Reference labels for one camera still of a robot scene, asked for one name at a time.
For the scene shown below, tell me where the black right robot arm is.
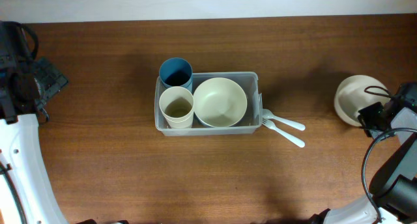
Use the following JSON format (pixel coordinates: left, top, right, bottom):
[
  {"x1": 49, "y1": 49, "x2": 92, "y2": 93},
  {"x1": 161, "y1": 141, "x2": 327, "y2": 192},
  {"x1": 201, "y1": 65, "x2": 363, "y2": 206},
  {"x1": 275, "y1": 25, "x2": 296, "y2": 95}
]
[{"x1": 308, "y1": 82, "x2": 416, "y2": 224}]

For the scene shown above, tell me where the clear plastic storage container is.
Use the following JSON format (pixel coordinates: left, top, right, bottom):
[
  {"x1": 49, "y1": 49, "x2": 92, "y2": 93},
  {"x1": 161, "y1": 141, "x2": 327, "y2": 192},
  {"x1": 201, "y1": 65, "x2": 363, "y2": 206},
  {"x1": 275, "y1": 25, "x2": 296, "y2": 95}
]
[{"x1": 154, "y1": 72, "x2": 263, "y2": 137}]

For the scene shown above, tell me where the white plastic spoon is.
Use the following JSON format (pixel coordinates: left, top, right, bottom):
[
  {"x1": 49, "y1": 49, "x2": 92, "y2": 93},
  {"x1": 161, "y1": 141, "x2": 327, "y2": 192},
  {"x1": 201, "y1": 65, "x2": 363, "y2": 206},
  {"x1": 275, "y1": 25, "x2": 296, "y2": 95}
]
[{"x1": 263, "y1": 109, "x2": 306, "y2": 131}]

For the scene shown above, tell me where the blue bowl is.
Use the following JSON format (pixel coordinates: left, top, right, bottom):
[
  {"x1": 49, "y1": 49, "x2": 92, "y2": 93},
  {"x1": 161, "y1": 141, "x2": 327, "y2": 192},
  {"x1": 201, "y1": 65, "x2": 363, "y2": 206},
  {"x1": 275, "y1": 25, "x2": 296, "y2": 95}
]
[{"x1": 194, "y1": 115, "x2": 244, "y2": 128}]

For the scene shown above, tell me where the cream bowl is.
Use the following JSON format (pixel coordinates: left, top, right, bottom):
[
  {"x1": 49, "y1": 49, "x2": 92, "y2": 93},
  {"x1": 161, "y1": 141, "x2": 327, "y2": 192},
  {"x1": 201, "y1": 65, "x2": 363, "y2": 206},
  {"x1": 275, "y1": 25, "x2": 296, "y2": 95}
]
[
  {"x1": 194, "y1": 77, "x2": 248, "y2": 128},
  {"x1": 334, "y1": 75, "x2": 390, "y2": 127}
]

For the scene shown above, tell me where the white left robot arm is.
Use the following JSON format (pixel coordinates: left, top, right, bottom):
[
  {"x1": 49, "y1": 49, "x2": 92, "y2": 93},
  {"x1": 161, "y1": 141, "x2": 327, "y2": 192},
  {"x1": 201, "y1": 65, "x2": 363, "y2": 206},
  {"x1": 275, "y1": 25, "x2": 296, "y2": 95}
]
[{"x1": 1, "y1": 21, "x2": 68, "y2": 223}]

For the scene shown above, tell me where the white plastic fork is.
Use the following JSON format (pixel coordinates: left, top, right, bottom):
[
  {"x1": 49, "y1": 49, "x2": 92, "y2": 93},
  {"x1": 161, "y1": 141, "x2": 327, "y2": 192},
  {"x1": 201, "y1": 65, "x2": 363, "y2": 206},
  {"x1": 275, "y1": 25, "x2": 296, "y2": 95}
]
[{"x1": 262, "y1": 119, "x2": 306, "y2": 148}]

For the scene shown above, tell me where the cream cup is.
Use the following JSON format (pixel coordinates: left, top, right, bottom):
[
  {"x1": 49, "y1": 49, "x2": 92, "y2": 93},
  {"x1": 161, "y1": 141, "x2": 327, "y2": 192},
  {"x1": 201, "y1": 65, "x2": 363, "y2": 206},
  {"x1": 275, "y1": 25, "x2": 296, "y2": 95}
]
[
  {"x1": 167, "y1": 117, "x2": 193, "y2": 129},
  {"x1": 158, "y1": 87, "x2": 194, "y2": 122}
]

